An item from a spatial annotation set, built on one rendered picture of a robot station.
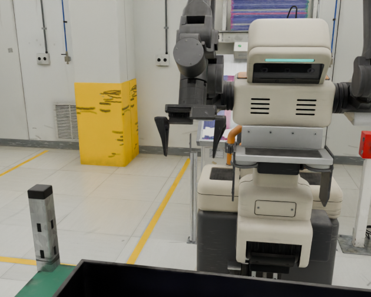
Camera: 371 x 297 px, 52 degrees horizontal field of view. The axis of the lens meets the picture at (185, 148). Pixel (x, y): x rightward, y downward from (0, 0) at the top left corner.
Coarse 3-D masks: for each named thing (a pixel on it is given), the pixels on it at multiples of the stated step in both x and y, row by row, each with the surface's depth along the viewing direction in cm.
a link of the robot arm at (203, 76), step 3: (207, 60) 78; (207, 63) 78; (207, 66) 78; (207, 69) 78; (180, 72) 78; (204, 72) 77; (207, 72) 78; (180, 75) 78; (183, 75) 76; (198, 75) 76; (201, 75) 76; (204, 75) 76; (180, 78) 77; (183, 78) 76; (189, 78) 76; (192, 78) 76; (195, 78) 76; (198, 78) 76; (201, 78) 76; (204, 78) 76; (192, 81) 76; (204, 81) 77
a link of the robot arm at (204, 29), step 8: (192, 0) 82; (200, 0) 81; (208, 0) 82; (184, 8) 81; (192, 8) 80; (200, 8) 80; (208, 8) 80; (184, 16) 79; (192, 16) 79; (200, 16) 79; (208, 16) 78; (184, 24) 78; (192, 24) 78; (200, 24) 78; (208, 24) 77; (184, 32) 77; (192, 32) 77; (200, 32) 77; (208, 32) 76; (208, 40) 77
